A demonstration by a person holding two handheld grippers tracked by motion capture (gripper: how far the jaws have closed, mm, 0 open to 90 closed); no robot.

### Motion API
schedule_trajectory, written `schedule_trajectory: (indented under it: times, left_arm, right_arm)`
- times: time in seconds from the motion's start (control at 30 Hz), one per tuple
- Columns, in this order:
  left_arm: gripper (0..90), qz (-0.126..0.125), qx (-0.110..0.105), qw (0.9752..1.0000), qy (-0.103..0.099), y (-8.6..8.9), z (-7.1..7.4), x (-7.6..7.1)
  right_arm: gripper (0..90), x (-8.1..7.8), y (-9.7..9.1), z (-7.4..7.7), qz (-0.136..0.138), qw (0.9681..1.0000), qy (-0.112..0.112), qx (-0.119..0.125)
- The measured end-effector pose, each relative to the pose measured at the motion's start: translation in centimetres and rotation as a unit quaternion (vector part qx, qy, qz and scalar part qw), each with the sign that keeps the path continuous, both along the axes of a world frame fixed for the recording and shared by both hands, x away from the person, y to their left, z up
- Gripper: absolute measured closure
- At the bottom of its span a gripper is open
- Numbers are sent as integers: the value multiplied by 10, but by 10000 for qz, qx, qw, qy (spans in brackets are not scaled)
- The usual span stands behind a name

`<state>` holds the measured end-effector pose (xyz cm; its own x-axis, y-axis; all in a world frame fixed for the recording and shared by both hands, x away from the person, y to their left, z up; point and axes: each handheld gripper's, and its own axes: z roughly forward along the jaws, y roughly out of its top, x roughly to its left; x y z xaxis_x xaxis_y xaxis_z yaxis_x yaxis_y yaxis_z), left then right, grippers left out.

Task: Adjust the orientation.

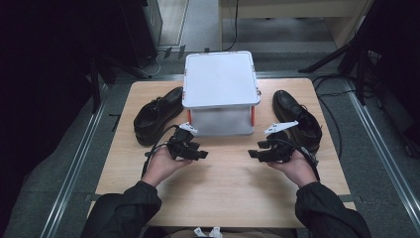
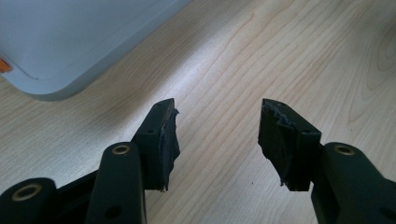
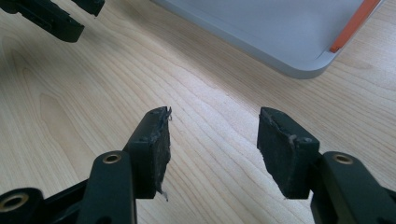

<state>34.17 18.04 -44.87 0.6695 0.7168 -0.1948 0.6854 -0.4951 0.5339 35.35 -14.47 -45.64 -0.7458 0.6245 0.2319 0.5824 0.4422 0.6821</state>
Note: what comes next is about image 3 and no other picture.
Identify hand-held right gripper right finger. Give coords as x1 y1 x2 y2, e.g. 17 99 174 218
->
256 106 396 224

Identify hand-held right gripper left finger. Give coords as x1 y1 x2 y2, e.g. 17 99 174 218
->
76 105 173 224

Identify white shoe rack orange posts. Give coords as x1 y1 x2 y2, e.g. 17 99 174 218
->
150 0 387 79

